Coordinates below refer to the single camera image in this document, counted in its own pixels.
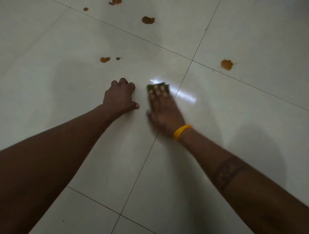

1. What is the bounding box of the person's right hand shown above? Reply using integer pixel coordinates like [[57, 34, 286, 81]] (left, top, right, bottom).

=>
[[146, 84, 186, 138]]

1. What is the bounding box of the person's left hand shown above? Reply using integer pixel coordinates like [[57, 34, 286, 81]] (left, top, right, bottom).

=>
[[102, 77, 140, 121]]

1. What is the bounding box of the green cleaning cloth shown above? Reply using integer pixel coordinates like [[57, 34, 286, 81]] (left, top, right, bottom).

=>
[[146, 82, 171, 109]]

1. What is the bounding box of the group of brown floor stains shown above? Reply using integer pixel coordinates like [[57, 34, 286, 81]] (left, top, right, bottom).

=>
[[83, 0, 241, 71]]

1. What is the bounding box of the person's right forearm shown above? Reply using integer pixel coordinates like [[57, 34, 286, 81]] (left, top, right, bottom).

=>
[[178, 129, 309, 234]]

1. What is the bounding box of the person's left forearm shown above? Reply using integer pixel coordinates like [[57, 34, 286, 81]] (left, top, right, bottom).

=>
[[0, 105, 114, 234]]

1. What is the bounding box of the yellow thread wristband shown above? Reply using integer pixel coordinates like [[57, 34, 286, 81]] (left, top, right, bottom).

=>
[[173, 124, 193, 142]]

